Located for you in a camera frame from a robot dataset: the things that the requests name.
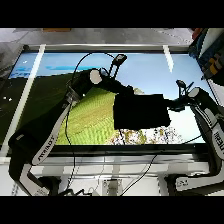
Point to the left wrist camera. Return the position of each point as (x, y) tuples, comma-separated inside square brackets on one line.
[(119, 60)]

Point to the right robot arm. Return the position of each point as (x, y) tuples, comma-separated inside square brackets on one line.
[(216, 133)]

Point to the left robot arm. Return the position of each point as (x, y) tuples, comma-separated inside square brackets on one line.
[(46, 133)]

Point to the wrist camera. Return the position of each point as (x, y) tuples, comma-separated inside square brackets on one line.
[(119, 60), (181, 85)]

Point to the heap of clothes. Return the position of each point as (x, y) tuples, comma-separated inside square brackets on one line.
[(213, 63)]

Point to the black garment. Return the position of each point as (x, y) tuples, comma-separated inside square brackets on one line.
[(141, 111)]

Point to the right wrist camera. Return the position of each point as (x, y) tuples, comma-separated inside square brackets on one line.
[(181, 85)]

